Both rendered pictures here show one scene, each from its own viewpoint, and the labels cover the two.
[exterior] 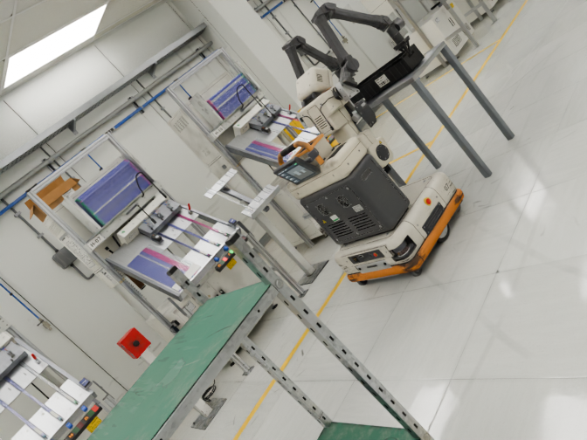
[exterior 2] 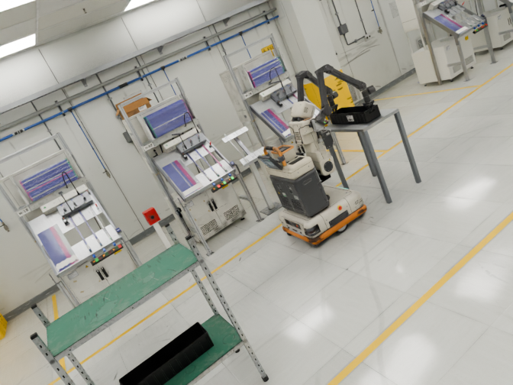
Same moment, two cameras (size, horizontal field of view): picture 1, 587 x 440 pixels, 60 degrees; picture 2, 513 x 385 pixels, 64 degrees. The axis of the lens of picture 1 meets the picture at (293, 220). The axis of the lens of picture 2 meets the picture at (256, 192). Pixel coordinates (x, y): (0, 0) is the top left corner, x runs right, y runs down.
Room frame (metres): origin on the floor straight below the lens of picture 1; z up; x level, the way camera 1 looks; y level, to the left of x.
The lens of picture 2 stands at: (-0.79, -0.75, 1.86)
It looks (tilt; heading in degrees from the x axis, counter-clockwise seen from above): 18 degrees down; 12
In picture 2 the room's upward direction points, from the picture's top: 25 degrees counter-clockwise
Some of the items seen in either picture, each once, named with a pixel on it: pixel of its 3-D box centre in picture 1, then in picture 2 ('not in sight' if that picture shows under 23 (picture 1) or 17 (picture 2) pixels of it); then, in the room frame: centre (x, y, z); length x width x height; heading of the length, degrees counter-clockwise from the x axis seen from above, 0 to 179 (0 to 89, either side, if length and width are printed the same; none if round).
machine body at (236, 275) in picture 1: (213, 311); (205, 207); (4.03, 0.98, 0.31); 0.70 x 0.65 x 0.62; 125
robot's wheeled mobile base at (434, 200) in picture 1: (397, 228); (320, 211); (3.00, -0.44, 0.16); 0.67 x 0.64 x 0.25; 121
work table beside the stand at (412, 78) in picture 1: (426, 127); (369, 154); (3.39, -1.11, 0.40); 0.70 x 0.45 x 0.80; 31
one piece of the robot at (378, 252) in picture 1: (366, 256); (293, 223); (2.81, -0.17, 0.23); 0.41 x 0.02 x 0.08; 31
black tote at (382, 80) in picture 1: (383, 77); (353, 114); (3.38, -1.09, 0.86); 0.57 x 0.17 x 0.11; 31
